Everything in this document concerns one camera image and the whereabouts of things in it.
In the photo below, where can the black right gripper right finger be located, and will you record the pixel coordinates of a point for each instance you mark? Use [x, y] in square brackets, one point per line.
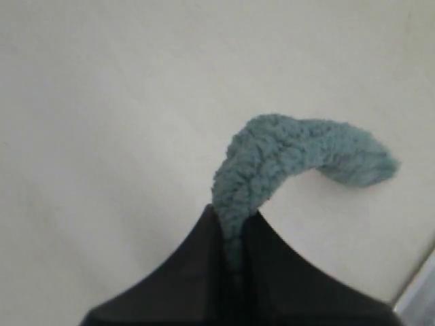
[282, 288]

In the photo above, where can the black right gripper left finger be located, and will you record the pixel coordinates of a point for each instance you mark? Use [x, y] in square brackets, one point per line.
[190, 288]

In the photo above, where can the green fuzzy scarf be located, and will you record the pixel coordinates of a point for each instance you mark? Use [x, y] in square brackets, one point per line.
[272, 147]

